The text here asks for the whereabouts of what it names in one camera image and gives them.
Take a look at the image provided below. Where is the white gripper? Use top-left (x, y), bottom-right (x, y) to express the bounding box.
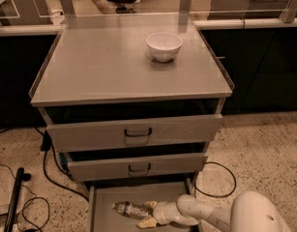
top-left (136, 201), bottom-right (180, 229)

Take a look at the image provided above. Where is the clear plastic water bottle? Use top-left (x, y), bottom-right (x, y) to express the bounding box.
top-left (112, 201), bottom-right (152, 220)

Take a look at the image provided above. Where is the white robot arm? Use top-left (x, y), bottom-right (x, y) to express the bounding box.
top-left (137, 191), bottom-right (291, 232)

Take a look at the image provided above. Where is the grey bottom drawer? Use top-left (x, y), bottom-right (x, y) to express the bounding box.
top-left (86, 174), bottom-right (203, 232)

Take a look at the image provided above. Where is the grey drawer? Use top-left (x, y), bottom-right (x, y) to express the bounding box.
top-left (68, 143), bottom-right (208, 182)
top-left (86, 174), bottom-right (203, 232)
top-left (40, 108), bottom-right (223, 152)

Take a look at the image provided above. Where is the grey middle drawer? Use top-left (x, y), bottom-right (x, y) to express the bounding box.
top-left (68, 143), bottom-right (208, 182)

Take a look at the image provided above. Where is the grey top drawer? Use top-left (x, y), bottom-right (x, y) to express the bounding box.
top-left (40, 108), bottom-right (223, 152)

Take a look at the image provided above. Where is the grey drawer cabinet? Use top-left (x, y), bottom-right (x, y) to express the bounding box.
top-left (28, 13), bottom-right (235, 191)

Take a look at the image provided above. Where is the black pole on floor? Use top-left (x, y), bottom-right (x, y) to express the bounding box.
top-left (3, 167), bottom-right (28, 232)

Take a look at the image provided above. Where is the white ceramic bowl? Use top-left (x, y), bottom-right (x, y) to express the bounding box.
top-left (146, 32), bottom-right (183, 63)

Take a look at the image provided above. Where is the grey desk background right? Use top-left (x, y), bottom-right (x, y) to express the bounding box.
top-left (208, 0), bottom-right (289, 20)

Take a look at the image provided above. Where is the grey cabinet background left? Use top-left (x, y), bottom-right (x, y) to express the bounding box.
top-left (0, 0), bottom-right (51, 26)

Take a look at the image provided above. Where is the clear acrylic barrier panel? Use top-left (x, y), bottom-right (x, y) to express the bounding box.
top-left (0, 0), bottom-right (297, 29)

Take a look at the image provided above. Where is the black middle drawer handle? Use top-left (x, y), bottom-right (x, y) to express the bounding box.
top-left (128, 162), bottom-right (151, 173)

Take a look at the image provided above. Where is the black drawer handle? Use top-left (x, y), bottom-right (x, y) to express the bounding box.
top-left (128, 162), bottom-right (151, 173)
top-left (124, 128), bottom-right (152, 137)

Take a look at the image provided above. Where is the black cable right floor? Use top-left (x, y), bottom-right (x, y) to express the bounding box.
top-left (193, 160), bottom-right (238, 199)

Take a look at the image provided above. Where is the black cable floor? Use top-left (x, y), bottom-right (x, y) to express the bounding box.
top-left (193, 160), bottom-right (238, 199)
top-left (33, 126), bottom-right (90, 203)

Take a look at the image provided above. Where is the black top drawer handle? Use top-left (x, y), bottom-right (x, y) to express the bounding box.
top-left (124, 128), bottom-right (152, 137)

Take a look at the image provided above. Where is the black cable left floor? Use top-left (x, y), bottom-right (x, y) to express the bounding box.
top-left (33, 126), bottom-right (90, 203)

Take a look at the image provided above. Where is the white ledge rail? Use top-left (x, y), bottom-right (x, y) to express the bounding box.
top-left (0, 17), bottom-right (297, 37)

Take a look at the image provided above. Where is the grey metal post left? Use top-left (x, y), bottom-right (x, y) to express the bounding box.
top-left (60, 0), bottom-right (75, 15)

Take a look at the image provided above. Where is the grey metal post right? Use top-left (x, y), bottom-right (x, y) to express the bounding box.
top-left (279, 0), bottom-right (297, 23)

